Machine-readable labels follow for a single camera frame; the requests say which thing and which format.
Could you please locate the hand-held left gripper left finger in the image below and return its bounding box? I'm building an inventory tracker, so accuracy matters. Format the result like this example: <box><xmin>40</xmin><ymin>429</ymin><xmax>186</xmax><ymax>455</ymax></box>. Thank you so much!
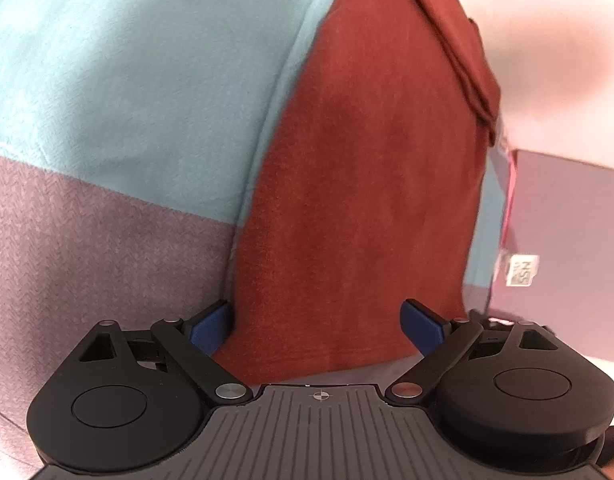
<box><xmin>64</xmin><ymin>299</ymin><xmax>254</xmax><ymax>405</ymax></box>

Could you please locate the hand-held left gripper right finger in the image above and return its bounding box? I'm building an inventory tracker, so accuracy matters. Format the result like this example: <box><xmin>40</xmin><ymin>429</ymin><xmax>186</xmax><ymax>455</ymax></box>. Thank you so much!
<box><xmin>385</xmin><ymin>298</ymin><xmax>564</xmax><ymax>404</ymax></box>

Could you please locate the red long-sleeve sweater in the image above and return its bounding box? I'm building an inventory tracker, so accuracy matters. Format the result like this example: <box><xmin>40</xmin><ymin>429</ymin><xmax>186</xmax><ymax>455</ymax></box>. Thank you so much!
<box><xmin>212</xmin><ymin>0</ymin><xmax>504</xmax><ymax>386</ymax></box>

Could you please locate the white label tag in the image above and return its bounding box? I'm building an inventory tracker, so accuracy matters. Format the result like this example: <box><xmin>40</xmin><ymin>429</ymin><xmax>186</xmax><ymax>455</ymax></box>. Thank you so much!
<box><xmin>506</xmin><ymin>254</ymin><xmax>541</xmax><ymax>289</ymax></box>

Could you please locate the teal grey printed blanket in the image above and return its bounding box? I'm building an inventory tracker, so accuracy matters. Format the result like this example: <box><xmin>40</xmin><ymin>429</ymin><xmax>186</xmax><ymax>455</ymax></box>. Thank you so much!
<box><xmin>0</xmin><ymin>0</ymin><xmax>509</xmax><ymax>471</ymax></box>

